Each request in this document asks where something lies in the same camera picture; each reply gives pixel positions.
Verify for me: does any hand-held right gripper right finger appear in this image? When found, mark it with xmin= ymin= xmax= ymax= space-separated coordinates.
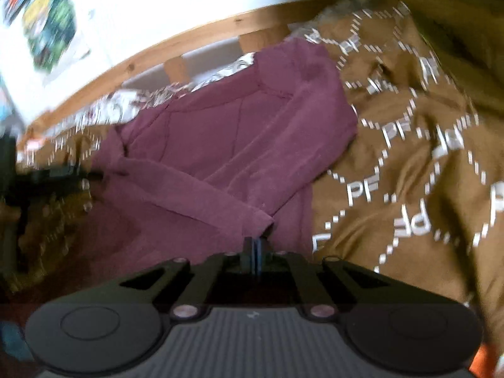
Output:
xmin=256 ymin=238 xmax=391 ymax=319

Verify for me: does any brown printed blanket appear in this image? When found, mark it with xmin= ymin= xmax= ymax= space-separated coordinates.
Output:
xmin=0 ymin=0 xmax=504 ymax=347

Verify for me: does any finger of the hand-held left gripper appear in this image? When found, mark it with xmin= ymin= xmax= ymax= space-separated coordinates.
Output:
xmin=24 ymin=167 xmax=105 ymax=198

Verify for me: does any green wall poster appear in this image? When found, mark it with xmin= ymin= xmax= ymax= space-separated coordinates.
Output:
xmin=21 ymin=0 xmax=79 ymax=73

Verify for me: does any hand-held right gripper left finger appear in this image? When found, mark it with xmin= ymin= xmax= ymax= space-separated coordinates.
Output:
xmin=118 ymin=237 xmax=256 ymax=319

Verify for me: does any orange cloth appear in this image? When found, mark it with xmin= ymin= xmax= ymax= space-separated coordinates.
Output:
xmin=474 ymin=341 xmax=504 ymax=378

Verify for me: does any maroon sweatshirt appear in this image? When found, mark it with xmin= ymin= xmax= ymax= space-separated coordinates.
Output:
xmin=59 ymin=41 xmax=360 ymax=280

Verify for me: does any blue cloth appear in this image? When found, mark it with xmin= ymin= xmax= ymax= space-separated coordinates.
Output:
xmin=0 ymin=319 xmax=34 ymax=363

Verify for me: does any wooden bed frame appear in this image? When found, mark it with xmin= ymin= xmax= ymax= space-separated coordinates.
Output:
xmin=18 ymin=0 xmax=343 ymax=146

